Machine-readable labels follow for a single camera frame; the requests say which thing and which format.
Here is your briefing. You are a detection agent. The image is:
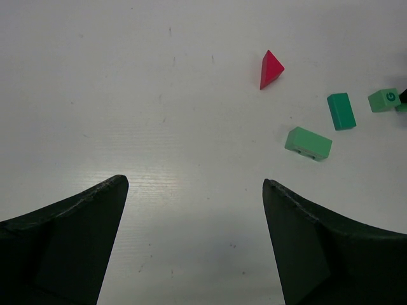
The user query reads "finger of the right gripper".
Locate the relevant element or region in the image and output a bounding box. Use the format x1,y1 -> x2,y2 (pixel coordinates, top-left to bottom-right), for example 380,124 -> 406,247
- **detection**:
399,89 -> 407,104

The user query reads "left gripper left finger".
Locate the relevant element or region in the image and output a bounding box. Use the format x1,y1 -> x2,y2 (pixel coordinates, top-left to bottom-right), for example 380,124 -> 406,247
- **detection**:
1,175 -> 128,304

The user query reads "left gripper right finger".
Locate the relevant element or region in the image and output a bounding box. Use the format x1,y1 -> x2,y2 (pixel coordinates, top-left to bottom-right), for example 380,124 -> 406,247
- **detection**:
263,179 -> 406,304

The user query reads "green G cube block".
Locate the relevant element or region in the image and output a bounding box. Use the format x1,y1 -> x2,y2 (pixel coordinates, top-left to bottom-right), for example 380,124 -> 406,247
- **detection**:
368,88 -> 401,112

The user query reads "dark green rectangular block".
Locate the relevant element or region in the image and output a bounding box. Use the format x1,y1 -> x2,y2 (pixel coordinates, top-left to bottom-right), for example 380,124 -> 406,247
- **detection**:
327,93 -> 357,131

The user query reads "red triangular wood block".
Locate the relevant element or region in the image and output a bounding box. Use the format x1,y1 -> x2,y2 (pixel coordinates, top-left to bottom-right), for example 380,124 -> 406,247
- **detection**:
259,50 -> 285,90

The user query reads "green F cube block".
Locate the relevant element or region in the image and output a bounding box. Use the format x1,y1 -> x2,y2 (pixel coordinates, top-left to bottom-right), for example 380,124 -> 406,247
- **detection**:
396,104 -> 407,112

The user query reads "light green rectangular block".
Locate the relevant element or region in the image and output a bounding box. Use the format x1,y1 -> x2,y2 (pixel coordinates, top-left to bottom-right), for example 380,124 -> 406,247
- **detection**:
284,126 -> 333,161

